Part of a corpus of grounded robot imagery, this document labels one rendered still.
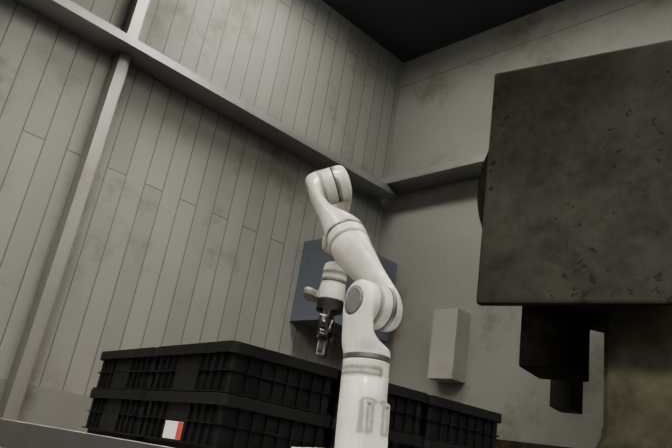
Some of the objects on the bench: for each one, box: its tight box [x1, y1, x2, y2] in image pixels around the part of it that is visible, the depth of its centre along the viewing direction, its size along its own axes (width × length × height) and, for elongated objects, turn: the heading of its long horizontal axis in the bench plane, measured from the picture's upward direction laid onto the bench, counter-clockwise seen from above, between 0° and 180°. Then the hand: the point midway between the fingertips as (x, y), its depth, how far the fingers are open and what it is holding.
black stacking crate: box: [82, 389, 149, 442], centre depth 193 cm, size 40×30×12 cm
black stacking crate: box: [136, 391, 331, 448], centre depth 163 cm, size 40×30×12 cm
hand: (322, 351), depth 187 cm, fingers open, 5 cm apart
